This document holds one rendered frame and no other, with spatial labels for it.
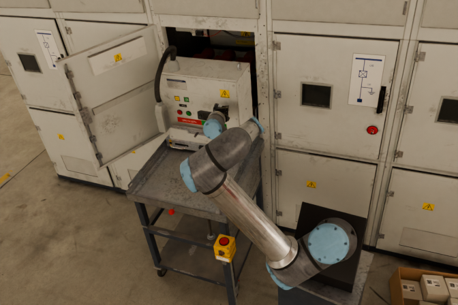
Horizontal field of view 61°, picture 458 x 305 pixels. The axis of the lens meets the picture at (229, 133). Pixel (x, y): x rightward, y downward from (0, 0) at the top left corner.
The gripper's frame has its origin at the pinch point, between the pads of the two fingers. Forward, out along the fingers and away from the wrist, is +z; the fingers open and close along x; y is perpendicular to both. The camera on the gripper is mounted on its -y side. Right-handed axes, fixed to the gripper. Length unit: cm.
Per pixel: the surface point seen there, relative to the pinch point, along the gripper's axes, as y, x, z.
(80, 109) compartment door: -78, 3, -8
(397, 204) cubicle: 105, -70, 13
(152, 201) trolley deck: -37, -47, -23
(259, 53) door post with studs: 22.9, 26.7, 12.9
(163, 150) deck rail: -40, -33, 16
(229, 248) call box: 10, -50, -60
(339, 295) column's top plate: 59, -67, -67
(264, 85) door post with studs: 24.8, 7.2, 17.5
